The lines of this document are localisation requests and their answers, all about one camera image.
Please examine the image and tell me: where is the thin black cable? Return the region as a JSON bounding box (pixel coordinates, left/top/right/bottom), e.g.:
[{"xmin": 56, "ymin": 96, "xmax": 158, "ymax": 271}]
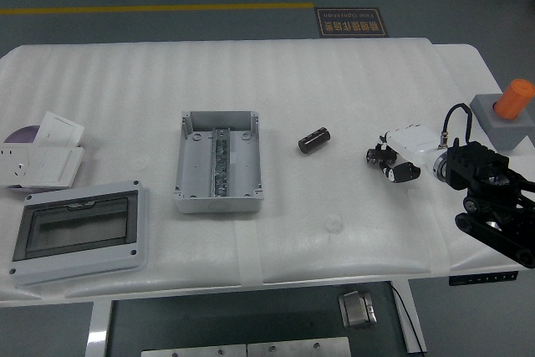
[{"xmin": 390, "ymin": 283, "xmax": 421, "ymax": 354}]

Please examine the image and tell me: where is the white tape strip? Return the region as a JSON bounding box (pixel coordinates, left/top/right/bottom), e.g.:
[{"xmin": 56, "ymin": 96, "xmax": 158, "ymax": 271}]
[{"xmin": 233, "ymin": 222, "xmax": 265, "ymax": 288}]

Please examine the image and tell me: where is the white switch plate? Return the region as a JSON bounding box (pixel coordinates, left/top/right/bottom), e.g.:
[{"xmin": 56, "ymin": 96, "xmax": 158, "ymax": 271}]
[
  {"xmin": 32, "ymin": 110, "xmax": 86, "ymax": 148},
  {"xmin": 23, "ymin": 145, "xmax": 86, "ymax": 189}
]

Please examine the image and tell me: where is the grey open junction box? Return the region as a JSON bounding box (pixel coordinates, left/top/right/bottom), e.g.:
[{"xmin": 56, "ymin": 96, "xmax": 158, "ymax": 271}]
[{"xmin": 173, "ymin": 110, "xmax": 266, "ymax": 215}]

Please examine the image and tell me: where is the metal mounting rail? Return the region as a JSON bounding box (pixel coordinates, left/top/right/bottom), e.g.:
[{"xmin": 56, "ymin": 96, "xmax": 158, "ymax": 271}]
[{"xmin": 211, "ymin": 126, "xmax": 232, "ymax": 198}]

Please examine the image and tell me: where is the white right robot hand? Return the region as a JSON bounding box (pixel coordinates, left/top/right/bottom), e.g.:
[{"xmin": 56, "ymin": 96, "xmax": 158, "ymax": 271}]
[{"xmin": 364, "ymin": 123, "xmax": 444, "ymax": 185}]

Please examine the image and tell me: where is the black cylindrical battery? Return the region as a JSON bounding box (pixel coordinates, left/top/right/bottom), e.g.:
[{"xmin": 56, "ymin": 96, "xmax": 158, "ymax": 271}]
[{"xmin": 298, "ymin": 125, "xmax": 332, "ymax": 155}]

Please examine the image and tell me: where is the white table leg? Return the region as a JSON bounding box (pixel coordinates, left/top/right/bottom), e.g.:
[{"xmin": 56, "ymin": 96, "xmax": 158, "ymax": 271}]
[
  {"xmin": 89, "ymin": 300, "xmax": 115, "ymax": 357},
  {"xmin": 391, "ymin": 279, "xmax": 428, "ymax": 354}
]

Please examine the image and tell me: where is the black floor sign orange text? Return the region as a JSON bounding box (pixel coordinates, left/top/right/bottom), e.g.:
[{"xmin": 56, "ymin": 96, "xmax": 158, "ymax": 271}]
[{"xmin": 313, "ymin": 7, "xmax": 390, "ymax": 39}]

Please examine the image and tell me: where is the grey cover with dark window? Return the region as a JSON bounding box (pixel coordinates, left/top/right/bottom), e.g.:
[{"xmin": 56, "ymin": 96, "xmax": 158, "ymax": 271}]
[{"xmin": 8, "ymin": 180, "xmax": 150, "ymax": 288}]

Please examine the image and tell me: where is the white foam mat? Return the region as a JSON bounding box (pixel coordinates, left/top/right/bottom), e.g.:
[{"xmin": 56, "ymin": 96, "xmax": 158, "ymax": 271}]
[{"xmin": 0, "ymin": 38, "xmax": 451, "ymax": 303}]

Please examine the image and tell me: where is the orange cylinder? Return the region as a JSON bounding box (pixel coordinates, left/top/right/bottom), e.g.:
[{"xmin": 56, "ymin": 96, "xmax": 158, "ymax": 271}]
[{"xmin": 494, "ymin": 78, "xmax": 535, "ymax": 121}]

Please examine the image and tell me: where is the black table control panel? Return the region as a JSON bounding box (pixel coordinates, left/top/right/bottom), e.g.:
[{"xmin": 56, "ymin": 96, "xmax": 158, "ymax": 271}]
[{"xmin": 448, "ymin": 270, "xmax": 520, "ymax": 288}]

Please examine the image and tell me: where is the metal floor plate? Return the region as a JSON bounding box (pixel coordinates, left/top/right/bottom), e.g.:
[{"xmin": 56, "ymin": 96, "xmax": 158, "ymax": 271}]
[
  {"xmin": 140, "ymin": 344, "xmax": 248, "ymax": 357},
  {"xmin": 246, "ymin": 336, "xmax": 353, "ymax": 357}
]

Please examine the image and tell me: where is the white wall socket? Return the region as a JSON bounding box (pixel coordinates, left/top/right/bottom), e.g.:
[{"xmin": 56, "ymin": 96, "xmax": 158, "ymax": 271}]
[{"xmin": 0, "ymin": 143, "xmax": 33, "ymax": 187}]

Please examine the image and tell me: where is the purple disc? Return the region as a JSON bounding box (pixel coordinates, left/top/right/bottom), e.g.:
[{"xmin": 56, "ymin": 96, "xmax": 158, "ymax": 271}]
[{"xmin": 3, "ymin": 124, "xmax": 43, "ymax": 144}]

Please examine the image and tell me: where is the grey block base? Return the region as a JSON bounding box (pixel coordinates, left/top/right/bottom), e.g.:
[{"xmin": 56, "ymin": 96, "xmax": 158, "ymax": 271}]
[{"xmin": 469, "ymin": 93, "xmax": 535, "ymax": 151}]

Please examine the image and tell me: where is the metal floor box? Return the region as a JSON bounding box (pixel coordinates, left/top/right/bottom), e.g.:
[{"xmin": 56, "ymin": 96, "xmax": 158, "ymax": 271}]
[{"xmin": 337, "ymin": 290, "xmax": 379, "ymax": 330}]

